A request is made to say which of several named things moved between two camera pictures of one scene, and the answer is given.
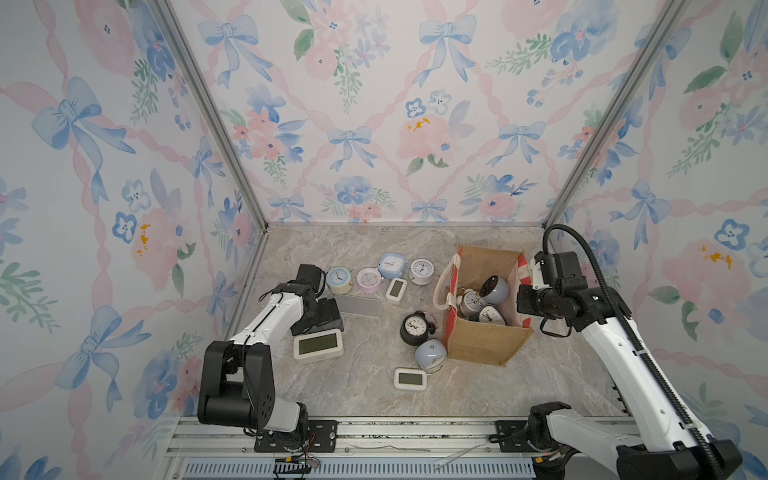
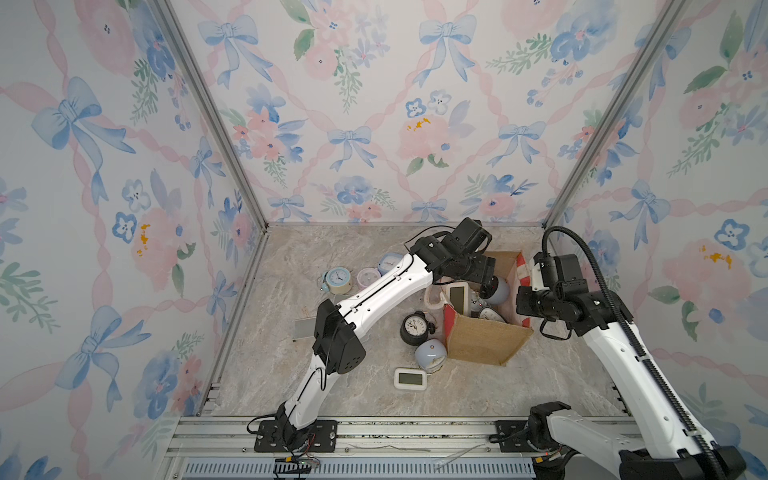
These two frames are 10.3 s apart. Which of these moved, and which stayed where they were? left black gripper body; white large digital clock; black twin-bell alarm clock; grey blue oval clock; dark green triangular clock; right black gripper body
Moved: left black gripper body; white large digital clock
Stayed: black twin-bell alarm clock; right black gripper body; grey blue oval clock; dark green triangular clock
